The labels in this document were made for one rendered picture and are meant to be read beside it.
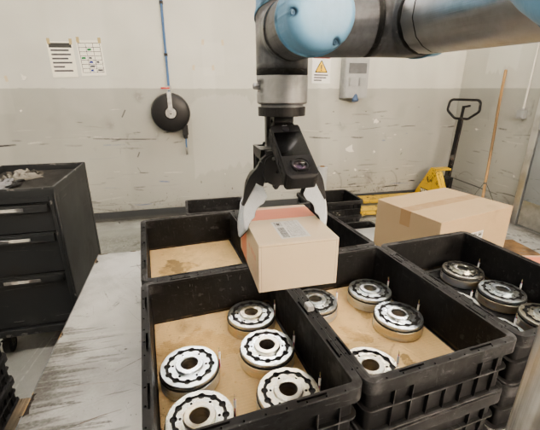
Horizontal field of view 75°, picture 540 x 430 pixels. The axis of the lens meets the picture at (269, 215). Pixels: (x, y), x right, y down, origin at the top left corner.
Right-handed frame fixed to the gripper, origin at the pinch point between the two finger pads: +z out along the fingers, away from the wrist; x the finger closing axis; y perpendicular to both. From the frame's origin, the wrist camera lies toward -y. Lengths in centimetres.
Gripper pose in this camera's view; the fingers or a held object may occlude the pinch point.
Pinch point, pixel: (284, 235)
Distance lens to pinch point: 57.8
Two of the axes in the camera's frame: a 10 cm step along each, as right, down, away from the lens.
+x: -9.7, 0.8, -2.2
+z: 0.0, 9.4, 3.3
